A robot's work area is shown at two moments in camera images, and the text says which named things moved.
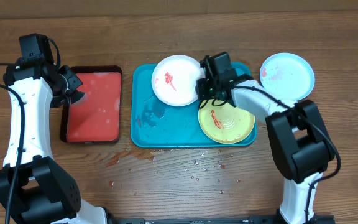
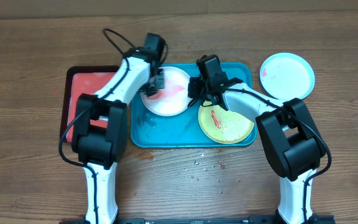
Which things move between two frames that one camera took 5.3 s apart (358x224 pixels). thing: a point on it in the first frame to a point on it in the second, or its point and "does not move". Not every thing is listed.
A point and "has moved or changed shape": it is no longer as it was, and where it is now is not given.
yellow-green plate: (222, 122) does not move
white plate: (174, 80) has moved or changed shape
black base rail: (252, 219) does not move
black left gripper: (76, 83) to (159, 83)
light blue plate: (287, 76) does not move
